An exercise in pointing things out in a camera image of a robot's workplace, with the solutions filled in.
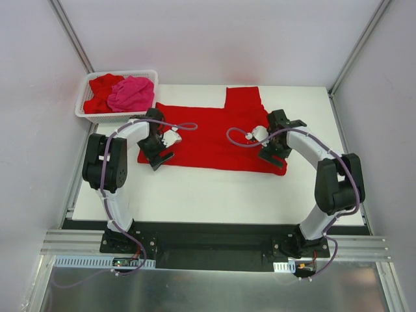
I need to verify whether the red t shirt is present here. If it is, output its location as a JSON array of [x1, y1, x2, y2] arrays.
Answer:
[[156, 86, 287, 176], [83, 73, 124, 114]]

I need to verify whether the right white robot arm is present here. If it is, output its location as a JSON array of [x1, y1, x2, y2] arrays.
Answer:
[[252, 109, 365, 259]]

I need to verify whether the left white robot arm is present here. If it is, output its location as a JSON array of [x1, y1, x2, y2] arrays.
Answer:
[[82, 108, 181, 253]]

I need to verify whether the pink t shirt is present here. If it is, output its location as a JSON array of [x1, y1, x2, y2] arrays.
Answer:
[[107, 76, 155, 112]]

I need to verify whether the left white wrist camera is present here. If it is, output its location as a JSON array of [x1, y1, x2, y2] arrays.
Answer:
[[162, 127, 182, 148]]

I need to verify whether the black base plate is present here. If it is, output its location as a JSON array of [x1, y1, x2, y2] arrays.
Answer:
[[61, 219, 330, 270]]

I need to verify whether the right white cable duct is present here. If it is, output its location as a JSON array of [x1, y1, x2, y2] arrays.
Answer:
[[273, 261, 296, 274]]

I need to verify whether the white cable duct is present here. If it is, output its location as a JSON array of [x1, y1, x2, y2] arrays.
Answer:
[[54, 255, 156, 270], [273, 261, 296, 274]]

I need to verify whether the left white cable duct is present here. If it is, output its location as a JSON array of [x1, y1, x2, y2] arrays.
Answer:
[[54, 255, 156, 270]]

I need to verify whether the left aluminium frame post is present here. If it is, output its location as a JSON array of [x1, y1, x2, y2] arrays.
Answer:
[[47, 0, 95, 73]]

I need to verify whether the aluminium frame post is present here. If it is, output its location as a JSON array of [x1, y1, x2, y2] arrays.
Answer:
[[47, 0, 95, 73], [328, 0, 393, 99]]

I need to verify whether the right aluminium frame post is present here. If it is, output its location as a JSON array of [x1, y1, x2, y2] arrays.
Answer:
[[328, 0, 393, 99]]

